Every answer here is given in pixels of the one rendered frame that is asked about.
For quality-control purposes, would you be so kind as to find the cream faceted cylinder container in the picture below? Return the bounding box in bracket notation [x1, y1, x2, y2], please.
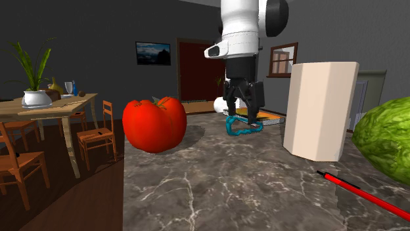
[283, 61, 360, 162]

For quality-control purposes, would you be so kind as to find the framed landscape wall picture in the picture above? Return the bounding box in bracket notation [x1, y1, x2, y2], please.
[135, 41, 171, 66]

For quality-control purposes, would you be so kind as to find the light wooden dining table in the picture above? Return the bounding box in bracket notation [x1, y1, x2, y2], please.
[0, 37, 99, 179]

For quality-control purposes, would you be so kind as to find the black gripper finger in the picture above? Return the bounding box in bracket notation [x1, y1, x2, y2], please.
[223, 79, 242, 117]
[241, 80, 266, 125]

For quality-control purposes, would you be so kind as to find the red tomato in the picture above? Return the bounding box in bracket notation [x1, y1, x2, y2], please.
[122, 96, 187, 154]

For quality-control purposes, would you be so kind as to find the brown framed window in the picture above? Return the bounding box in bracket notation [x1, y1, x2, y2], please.
[266, 42, 299, 79]

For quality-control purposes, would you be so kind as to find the white round plant pot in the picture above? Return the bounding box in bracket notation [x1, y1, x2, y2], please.
[214, 76, 239, 114]

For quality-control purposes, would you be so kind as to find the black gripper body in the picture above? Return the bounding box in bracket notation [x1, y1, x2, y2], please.
[225, 54, 258, 85]

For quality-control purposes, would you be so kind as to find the yellow and orange book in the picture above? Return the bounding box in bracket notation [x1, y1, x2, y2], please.
[223, 108, 286, 127]

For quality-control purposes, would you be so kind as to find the green lettuce head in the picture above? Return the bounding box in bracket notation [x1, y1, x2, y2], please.
[352, 96, 410, 186]

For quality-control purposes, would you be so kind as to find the red and black pen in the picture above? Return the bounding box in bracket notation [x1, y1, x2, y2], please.
[316, 170, 410, 222]

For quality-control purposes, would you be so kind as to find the blue carabiner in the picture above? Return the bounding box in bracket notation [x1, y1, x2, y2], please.
[225, 115, 264, 137]

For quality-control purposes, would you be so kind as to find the orange wooden chair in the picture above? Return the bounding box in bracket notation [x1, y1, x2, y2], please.
[0, 121, 51, 211]
[4, 119, 41, 152]
[76, 100, 118, 172]
[57, 110, 88, 133]

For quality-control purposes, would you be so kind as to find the grey green door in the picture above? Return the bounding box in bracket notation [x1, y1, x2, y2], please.
[348, 70, 388, 133]

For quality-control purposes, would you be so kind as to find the dark red door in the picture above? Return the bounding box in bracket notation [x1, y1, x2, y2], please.
[176, 38, 227, 104]

